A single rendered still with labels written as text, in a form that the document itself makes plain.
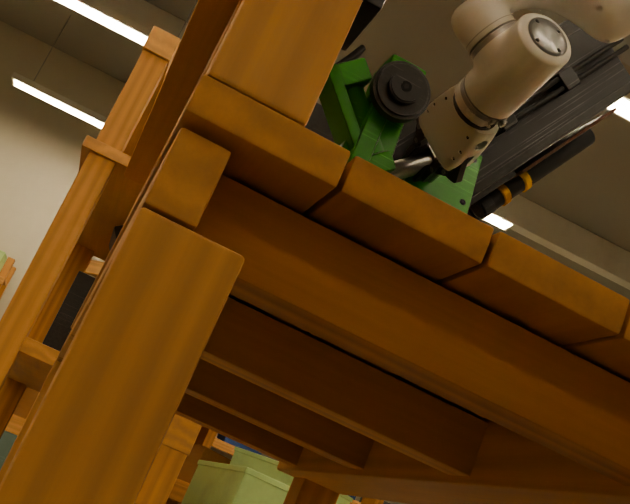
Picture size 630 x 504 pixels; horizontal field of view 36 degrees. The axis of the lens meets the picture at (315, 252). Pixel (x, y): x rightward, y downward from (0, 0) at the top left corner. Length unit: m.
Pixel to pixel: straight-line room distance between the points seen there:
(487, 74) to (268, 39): 0.57
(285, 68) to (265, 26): 0.04
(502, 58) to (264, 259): 0.58
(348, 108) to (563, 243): 8.65
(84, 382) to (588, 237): 9.33
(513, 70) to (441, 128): 0.18
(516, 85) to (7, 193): 9.62
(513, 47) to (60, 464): 0.82
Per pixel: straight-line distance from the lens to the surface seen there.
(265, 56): 0.81
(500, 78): 1.33
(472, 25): 1.34
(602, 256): 9.98
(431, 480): 1.47
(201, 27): 1.42
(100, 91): 11.13
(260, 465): 4.30
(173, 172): 0.76
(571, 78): 1.73
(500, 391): 0.91
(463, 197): 1.56
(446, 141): 1.44
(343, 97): 1.20
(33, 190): 10.76
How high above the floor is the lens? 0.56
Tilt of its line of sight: 17 degrees up
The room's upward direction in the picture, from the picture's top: 23 degrees clockwise
